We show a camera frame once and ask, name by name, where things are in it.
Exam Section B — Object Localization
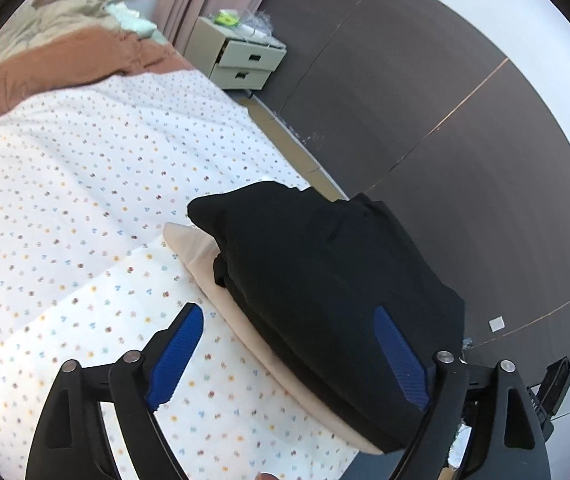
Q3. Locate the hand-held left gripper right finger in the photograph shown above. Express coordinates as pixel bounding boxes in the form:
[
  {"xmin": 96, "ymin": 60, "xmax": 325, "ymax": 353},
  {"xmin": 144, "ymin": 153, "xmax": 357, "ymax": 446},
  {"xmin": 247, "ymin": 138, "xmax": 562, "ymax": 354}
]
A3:
[{"xmin": 372, "ymin": 305, "xmax": 553, "ymax": 480}]

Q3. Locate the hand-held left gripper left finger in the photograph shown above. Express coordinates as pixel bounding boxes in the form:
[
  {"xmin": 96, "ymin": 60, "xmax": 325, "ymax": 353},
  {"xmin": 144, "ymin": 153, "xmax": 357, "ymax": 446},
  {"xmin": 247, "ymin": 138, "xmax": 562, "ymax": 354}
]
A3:
[{"xmin": 25, "ymin": 302, "xmax": 206, "ymax": 480}]

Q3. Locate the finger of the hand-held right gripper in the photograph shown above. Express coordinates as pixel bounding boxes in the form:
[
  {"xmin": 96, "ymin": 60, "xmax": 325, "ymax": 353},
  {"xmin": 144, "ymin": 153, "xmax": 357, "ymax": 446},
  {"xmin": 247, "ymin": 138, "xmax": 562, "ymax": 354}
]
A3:
[{"xmin": 530, "ymin": 357, "xmax": 570, "ymax": 423}]

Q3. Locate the black jacket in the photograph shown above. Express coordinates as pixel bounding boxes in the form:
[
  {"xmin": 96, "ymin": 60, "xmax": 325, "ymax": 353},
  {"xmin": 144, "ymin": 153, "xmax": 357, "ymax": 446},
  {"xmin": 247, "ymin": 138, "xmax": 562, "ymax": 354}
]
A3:
[{"xmin": 186, "ymin": 182, "xmax": 466, "ymax": 453}]

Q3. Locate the beige folded cloth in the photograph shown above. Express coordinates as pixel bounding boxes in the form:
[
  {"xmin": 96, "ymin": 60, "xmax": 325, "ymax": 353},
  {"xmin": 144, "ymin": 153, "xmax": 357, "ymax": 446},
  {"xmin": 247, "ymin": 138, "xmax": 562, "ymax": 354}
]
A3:
[{"xmin": 164, "ymin": 221, "xmax": 386, "ymax": 456}]

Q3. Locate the white floral bed sheet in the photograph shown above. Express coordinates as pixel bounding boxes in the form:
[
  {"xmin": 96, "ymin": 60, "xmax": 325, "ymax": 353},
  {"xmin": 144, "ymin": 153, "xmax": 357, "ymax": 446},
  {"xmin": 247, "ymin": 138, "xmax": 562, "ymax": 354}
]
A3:
[{"xmin": 0, "ymin": 69, "xmax": 360, "ymax": 480}]

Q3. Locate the white nightstand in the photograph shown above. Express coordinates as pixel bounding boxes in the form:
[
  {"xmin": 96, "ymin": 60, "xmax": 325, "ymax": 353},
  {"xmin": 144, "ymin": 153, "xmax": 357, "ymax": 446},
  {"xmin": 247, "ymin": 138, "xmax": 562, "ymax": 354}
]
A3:
[{"xmin": 185, "ymin": 15, "xmax": 288, "ymax": 92}]

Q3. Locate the orange-brown duvet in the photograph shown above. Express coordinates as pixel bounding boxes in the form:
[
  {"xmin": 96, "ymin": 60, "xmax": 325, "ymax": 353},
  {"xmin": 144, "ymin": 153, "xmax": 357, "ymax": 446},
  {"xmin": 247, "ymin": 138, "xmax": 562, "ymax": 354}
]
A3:
[{"xmin": 0, "ymin": 25, "xmax": 208, "ymax": 138}]

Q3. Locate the pale green cloth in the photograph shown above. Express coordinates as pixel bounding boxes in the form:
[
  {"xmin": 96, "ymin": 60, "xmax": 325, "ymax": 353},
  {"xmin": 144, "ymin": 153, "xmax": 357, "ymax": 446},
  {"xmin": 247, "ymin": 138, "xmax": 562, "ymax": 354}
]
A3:
[{"xmin": 105, "ymin": 0, "xmax": 158, "ymax": 36}]

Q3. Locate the clear plastic bag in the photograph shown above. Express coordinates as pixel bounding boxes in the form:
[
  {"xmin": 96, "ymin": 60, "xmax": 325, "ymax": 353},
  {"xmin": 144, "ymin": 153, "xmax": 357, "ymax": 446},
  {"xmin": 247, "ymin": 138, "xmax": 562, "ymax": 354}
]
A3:
[{"xmin": 237, "ymin": 7, "xmax": 286, "ymax": 43}]

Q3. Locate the beige blanket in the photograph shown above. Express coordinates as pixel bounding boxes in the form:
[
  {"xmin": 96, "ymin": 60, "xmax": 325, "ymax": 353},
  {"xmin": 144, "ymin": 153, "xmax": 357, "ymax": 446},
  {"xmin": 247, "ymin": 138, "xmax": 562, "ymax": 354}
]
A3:
[{"xmin": 0, "ymin": 0, "xmax": 166, "ymax": 81}]

